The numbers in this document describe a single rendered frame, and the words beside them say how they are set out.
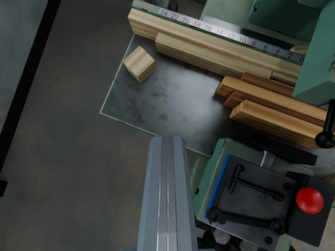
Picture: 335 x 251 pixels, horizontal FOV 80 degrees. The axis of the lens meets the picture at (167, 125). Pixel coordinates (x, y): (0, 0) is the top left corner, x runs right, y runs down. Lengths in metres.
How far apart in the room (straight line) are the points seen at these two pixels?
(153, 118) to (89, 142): 1.04
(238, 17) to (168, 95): 0.30
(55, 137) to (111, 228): 0.68
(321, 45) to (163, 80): 0.24
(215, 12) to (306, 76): 0.34
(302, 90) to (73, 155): 1.32
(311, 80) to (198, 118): 0.18
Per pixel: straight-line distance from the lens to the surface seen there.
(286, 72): 0.39
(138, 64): 0.38
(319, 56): 0.31
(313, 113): 0.39
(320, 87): 0.28
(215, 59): 0.38
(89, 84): 1.47
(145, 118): 0.39
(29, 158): 1.60
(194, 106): 0.39
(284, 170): 0.36
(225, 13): 0.60
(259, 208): 0.31
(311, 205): 0.30
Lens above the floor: 1.28
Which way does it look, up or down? 83 degrees down
